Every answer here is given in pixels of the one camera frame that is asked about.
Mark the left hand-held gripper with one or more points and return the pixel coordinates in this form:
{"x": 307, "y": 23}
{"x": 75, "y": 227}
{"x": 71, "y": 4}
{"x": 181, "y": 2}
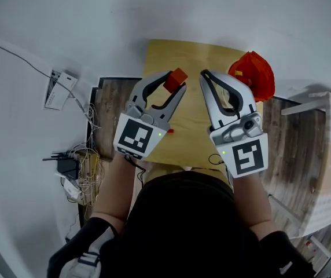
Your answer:
{"x": 136, "y": 135}

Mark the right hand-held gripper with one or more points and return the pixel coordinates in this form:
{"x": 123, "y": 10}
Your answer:
{"x": 246, "y": 155}

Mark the small yellow block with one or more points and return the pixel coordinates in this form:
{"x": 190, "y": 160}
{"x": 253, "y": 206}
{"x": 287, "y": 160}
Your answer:
{"x": 238, "y": 73}

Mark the person's right forearm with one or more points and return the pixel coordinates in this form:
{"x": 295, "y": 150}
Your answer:
{"x": 250, "y": 201}

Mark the person's left forearm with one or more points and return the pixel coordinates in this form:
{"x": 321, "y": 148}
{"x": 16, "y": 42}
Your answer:
{"x": 113, "y": 190}

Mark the cream bucket with orange liner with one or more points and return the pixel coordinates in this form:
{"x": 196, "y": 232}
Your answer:
{"x": 258, "y": 74}

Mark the white board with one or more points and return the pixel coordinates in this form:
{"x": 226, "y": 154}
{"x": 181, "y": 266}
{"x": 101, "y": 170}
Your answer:
{"x": 304, "y": 108}

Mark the person's white shoe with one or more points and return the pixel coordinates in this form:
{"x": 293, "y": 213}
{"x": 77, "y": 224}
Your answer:
{"x": 187, "y": 169}

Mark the black router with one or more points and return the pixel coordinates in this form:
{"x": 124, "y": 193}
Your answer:
{"x": 67, "y": 165}

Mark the white network device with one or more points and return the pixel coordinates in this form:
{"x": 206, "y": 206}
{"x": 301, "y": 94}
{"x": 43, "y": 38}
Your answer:
{"x": 71, "y": 188}

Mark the person's black shirt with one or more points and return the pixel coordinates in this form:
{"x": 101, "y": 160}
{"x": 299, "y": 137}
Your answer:
{"x": 183, "y": 230}

